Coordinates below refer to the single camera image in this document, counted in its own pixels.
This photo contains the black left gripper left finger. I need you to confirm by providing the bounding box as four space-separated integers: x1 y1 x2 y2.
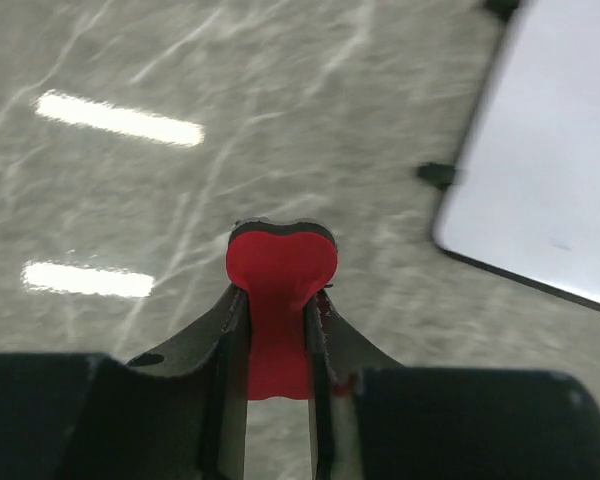
0 286 249 479

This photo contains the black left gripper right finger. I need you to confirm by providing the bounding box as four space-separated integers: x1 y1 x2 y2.
304 292 600 479

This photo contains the white whiteboard black frame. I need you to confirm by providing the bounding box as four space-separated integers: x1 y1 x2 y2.
421 1 600 310

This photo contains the red black whiteboard eraser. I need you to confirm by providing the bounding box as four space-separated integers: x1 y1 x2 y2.
225 217 339 401

